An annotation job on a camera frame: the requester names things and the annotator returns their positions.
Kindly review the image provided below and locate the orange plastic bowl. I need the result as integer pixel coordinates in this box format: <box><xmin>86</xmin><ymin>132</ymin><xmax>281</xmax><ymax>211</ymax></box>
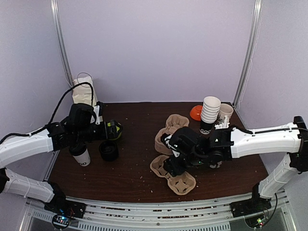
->
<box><xmin>190</xmin><ymin>105</ymin><xmax>203</xmax><ymax>121</ymax></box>

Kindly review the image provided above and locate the single white paper cup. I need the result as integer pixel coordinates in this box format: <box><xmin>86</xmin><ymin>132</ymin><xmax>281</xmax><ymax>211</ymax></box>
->
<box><xmin>72</xmin><ymin>149</ymin><xmax>90</xmax><ymax>167</ymax></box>

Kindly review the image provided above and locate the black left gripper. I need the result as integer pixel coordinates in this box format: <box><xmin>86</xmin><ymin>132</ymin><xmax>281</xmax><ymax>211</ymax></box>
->
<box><xmin>74</xmin><ymin>119</ymin><xmax>123</xmax><ymax>143</ymax></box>

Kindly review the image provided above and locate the white paper takeout bag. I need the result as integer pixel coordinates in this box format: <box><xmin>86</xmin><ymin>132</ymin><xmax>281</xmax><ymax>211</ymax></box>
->
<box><xmin>72</xmin><ymin>72</ymin><xmax>98</xmax><ymax>106</ymax></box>

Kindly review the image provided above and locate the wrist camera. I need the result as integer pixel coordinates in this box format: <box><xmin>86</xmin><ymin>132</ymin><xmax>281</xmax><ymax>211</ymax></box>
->
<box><xmin>93</xmin><ymin>101</ymin><xmax>104</xmax><ymax>125</ymax></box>
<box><xmin>160</xmin><ymin>133</ymin><xmax>180</xmax><ymax>158</ymax></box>

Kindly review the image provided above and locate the stack of white paper cups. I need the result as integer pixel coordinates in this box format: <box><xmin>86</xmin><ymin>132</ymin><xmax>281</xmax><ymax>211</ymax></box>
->
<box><xmin>200</xmin><ymin>96</ymin><xmax>221</xmax><ymax>135</ymax></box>

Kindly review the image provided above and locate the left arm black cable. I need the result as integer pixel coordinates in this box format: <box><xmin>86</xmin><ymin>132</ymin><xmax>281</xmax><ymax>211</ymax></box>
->
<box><xmin>0</xmin><ymin>81</ymin><xmax>95</xmax><ymax>142</ymax></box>

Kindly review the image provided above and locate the single cardboard cup carrier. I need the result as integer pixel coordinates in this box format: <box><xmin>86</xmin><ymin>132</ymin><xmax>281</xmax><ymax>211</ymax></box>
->
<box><xmin>150</xmin><ymin>155</ymin><xmax>196</xmax><ymax>196</ymax></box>

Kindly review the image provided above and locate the glass of white wrapped straws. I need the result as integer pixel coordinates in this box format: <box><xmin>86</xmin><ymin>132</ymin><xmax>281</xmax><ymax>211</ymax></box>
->
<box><xmin>209</xmin><ymin>116</ymin><xmax>231</xmax><ymax>168</ymax></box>

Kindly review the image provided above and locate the black plastic cup lid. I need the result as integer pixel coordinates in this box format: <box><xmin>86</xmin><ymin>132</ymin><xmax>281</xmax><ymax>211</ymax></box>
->
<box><xmin>69</xmin><ymin>143</ymin><xmax>87</xmax><ymax>156</ymax></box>

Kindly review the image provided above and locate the ceramic mug with tree print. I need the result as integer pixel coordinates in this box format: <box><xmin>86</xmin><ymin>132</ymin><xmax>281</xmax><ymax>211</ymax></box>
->
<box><xmin>218</xmin><ymin>103</ymin><xmax>234</xmax><ymax>123</ymax></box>

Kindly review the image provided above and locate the stack of black cup lids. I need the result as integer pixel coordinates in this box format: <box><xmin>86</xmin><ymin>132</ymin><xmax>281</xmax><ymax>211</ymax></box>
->
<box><xmin>99</xmin><ymin>141</ymin><xmax>119</xmax><ymax>162</ymax></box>

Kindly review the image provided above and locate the stack of cardboard cup carriers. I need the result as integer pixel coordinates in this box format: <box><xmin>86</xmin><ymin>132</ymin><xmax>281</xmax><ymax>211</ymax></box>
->
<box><xmin>154</xmin><ymin>114</ymin><xmax>190</xmax><ymax>156</ymax></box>

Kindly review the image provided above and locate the green plastic bowl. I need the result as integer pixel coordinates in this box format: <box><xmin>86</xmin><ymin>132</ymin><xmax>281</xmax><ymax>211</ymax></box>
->
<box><xmin>106</xmin><ymin>120</ymin><xmax>123</xmax><ymax>141</ymax></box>

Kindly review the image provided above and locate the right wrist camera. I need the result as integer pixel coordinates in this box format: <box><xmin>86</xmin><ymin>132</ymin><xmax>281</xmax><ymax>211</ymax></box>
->
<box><xmin>160</xmin><ymin>133</ymin><xmax>180</xmax><ymax>158</ymax></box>

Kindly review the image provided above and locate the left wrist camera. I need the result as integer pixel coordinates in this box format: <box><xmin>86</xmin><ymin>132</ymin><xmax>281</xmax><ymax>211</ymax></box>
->
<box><xmin>93</xmin><ymin>101</ymin><xmax>104</xmax><ymax>125</ymax></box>

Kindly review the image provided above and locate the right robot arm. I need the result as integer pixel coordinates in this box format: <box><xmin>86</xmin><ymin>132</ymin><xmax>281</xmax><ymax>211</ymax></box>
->
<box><xmin>160</xmin><ymin>116</ymin><xmax>308</xmax><ymax>213</ymax></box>

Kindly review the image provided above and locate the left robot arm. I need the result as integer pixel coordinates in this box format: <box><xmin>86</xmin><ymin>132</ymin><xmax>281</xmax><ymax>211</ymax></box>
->
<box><xmin>0</xmin><ymin>103</ymin><xmax>123</xmax><ymax>214</ymax></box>

